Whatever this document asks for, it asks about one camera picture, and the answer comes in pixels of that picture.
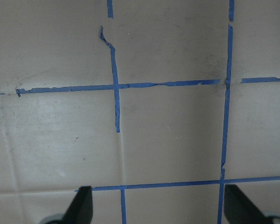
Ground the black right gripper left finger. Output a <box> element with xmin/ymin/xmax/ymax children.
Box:
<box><xmin>62</xmin><ymin>186</ymin><xmax>93</xmax><ymax>224</ymax></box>

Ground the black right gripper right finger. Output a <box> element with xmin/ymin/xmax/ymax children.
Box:
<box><xmin>224</xmin><ymin>184</ymin><xmax>271</xmax><ymax>224</ymax></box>

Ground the brown paper table cover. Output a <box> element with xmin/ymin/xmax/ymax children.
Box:
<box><xmin>0</xmin><ymin>0</ymin><xmax>280</xmax><ymax>224</ymax></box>

